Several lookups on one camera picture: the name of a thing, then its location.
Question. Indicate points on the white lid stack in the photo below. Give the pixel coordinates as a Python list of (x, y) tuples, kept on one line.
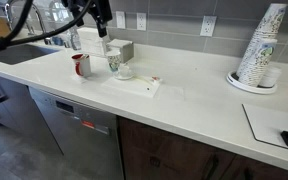
[(270, 77)]

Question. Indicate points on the white paper towel stack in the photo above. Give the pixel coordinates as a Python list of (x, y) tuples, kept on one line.
[(92, 42)]

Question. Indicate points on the small chrome tap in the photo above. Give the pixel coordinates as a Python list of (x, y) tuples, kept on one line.
[(27, 25)]

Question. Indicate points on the tall paper cup stack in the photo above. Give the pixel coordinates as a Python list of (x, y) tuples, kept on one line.
[(267, 29)]

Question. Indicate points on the small red white item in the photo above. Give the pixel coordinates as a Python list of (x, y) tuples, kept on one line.
[(155, 79)]

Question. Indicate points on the patterned paper cup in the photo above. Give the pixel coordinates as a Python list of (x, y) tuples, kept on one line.
[(114, 59)]

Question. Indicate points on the white outlet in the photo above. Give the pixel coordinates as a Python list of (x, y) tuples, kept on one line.
[(208, 26), (141, 21)]

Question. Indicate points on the wooden cutting board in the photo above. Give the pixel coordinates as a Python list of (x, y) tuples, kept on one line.
[(4, 28)]

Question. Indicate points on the red and white mug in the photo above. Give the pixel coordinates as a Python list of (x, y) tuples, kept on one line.
[(82, 65)]

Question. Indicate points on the white light switch plate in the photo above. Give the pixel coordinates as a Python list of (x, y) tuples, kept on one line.
[(120, 20)]

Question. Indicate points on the grey tissue box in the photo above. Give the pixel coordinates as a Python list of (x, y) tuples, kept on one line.
[(125, 47)]

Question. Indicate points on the steel sink basin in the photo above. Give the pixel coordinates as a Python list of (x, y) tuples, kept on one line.
[(23, 53)]

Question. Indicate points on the clear plastic bottle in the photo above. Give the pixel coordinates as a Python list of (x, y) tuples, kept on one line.
[(74, 38)]

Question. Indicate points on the white round tray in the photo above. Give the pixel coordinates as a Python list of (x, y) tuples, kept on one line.
[(232, 79)]

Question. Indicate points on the chrome kitchen faucet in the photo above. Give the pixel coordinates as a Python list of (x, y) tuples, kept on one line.
[(10, 17)]

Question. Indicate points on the short paper cup stack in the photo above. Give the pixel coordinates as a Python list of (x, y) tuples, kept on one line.
[(253, 68)]

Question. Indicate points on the dark left cabinet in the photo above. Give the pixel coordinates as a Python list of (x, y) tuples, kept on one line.
[(19, 112)]

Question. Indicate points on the small white cup and saucer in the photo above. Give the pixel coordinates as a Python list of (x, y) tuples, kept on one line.
[(123, 73)]

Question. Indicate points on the white outlet right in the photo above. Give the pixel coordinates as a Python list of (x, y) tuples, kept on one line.
[(208, 26)]

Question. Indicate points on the white outlet left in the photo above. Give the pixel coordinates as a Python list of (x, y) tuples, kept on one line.
[(141, 21)]

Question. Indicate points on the blue sponge holder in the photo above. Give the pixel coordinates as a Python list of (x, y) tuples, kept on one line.
[(57, 41)]

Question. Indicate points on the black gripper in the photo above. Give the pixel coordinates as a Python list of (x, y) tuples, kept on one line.
[(101, 12)]

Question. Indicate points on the stainless steel dishwasher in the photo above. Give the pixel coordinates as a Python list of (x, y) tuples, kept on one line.
[(87, 136)]

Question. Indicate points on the white cutting board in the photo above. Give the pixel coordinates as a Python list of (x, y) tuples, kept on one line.
[(139, 85)]

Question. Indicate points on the dark wood cabinet door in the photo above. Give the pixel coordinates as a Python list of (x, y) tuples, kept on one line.
[(150, 153)]

